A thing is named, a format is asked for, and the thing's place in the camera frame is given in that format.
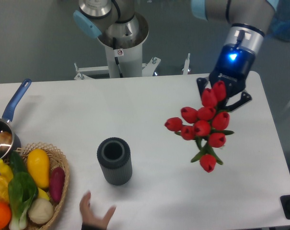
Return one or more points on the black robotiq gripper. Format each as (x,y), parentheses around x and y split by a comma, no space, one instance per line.
(232,67)

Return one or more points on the red tulip bouquet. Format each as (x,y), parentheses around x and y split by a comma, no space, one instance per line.
(207,126)

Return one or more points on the dark sleeve forearm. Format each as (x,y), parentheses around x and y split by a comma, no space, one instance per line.
(87,226)

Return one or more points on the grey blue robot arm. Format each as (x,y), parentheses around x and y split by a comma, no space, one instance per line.
(249,19)

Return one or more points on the dark grey ribbed vase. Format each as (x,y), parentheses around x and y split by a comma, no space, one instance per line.
(114,157)

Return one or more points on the person's hand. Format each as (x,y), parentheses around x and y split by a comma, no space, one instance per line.
(88,216)

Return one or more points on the blue translucent container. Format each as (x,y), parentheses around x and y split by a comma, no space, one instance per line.
(280,25)

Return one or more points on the woven wicker basket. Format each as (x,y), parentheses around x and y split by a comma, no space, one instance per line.
(56,159)

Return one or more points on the purple eggplant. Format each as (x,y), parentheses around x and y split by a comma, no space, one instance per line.
(56,184)

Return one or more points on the yellow squash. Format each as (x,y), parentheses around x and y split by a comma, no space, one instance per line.
(38,166)

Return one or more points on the green cucumber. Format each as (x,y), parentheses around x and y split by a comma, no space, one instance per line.
(16,163)

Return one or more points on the beige onion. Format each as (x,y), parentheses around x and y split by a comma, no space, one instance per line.
(41,211)

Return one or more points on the green bok choy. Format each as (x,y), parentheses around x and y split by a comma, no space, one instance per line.
(22,192)

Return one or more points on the brown bread roll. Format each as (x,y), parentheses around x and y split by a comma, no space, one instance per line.
(5,141)

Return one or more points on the yellow bell pepper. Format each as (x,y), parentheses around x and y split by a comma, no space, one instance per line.
(6,175)

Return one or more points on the orange fruit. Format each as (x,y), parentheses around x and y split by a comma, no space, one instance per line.
(5,215)

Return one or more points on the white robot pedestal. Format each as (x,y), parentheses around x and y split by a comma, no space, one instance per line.
(123,44)

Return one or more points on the blue handled saucepan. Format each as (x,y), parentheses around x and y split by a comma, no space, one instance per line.
(7,117)

